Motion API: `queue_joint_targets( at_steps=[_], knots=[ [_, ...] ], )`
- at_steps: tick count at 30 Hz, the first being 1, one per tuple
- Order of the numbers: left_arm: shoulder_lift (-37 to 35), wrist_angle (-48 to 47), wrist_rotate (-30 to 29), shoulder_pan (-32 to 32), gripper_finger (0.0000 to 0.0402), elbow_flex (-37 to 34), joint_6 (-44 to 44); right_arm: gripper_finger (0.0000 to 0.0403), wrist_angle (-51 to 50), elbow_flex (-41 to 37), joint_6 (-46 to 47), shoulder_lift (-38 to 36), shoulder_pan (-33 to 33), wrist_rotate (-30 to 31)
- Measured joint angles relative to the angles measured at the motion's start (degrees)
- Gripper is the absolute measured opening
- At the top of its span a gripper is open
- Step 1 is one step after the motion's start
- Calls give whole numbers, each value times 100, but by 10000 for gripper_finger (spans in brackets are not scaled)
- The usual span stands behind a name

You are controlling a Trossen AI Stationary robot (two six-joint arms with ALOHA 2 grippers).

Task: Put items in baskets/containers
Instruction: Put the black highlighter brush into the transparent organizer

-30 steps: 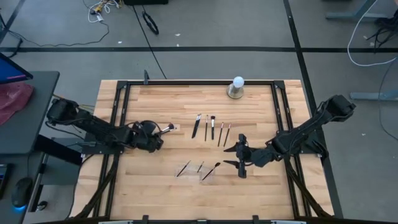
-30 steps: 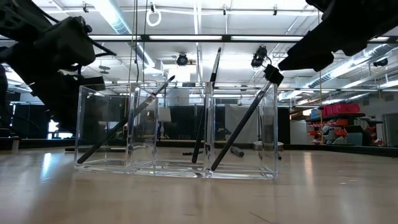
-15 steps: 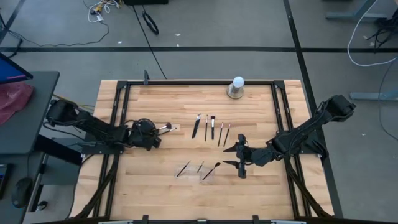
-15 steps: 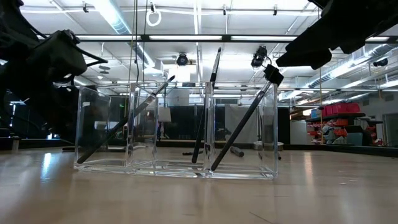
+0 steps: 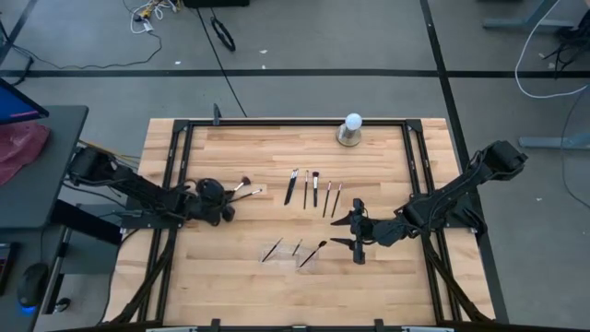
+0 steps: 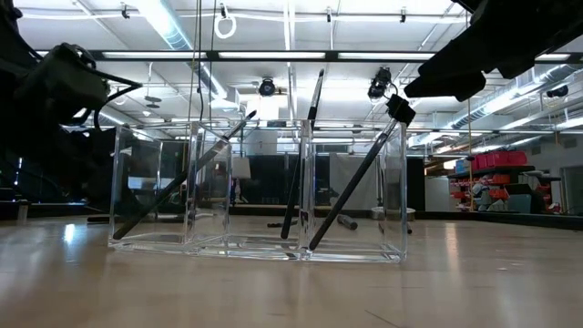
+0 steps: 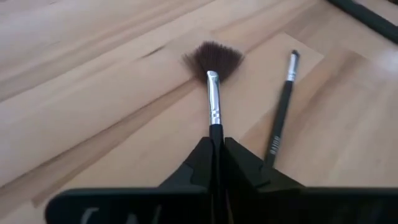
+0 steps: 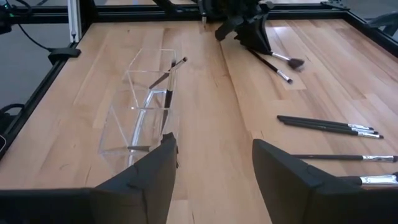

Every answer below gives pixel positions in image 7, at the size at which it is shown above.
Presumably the black aluminium table frame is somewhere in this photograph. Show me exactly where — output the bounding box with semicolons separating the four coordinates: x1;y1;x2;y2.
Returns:
326;0;398;45

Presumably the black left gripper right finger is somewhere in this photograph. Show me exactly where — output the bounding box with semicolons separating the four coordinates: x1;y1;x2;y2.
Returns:
223;136;398;224

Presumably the black fan makeup brush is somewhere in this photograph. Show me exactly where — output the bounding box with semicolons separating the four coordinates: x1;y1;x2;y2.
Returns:
182;40;245;147

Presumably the thin black makeup brush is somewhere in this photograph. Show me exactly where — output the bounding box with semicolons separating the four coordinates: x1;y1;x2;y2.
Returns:
262;49;301;169

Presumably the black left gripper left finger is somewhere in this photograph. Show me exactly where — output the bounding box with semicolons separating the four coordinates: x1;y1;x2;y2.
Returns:
44;136;216;224

